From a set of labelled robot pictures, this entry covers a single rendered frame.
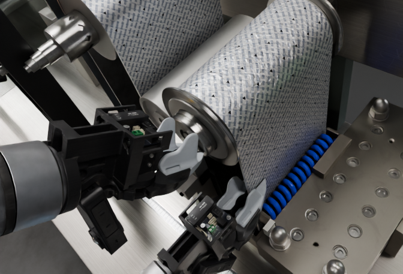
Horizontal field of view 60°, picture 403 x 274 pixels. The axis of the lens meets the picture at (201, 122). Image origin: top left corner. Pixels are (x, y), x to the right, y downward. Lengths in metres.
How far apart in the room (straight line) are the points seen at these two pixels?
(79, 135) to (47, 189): 0.05
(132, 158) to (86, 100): 0.86
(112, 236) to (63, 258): 1.64
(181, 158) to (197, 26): 0.33
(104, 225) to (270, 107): 0.27
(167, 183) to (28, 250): 1.84
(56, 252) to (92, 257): 1.22
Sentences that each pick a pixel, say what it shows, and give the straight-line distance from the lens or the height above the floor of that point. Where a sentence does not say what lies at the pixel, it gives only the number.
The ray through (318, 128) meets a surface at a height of 1.06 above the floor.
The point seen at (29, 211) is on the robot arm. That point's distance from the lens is 0.32.
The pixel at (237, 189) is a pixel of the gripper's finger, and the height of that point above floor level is 1.11.
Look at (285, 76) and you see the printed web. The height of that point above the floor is 1.27.
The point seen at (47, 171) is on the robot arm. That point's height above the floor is 1.42.
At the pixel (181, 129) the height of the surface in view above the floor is 1.25.
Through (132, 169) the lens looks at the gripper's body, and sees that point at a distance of 0.36.
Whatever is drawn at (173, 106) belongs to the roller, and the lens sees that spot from 0.50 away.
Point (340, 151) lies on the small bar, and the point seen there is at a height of 1.05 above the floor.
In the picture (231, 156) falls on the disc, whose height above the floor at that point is 1.23.
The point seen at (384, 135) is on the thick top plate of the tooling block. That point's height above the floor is 1.03.
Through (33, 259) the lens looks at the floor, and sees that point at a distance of 2.16.
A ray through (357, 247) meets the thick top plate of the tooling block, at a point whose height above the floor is 1.03.
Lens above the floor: 1.63
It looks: 49 degrees down
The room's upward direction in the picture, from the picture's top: 20 degrees counter-clockwise
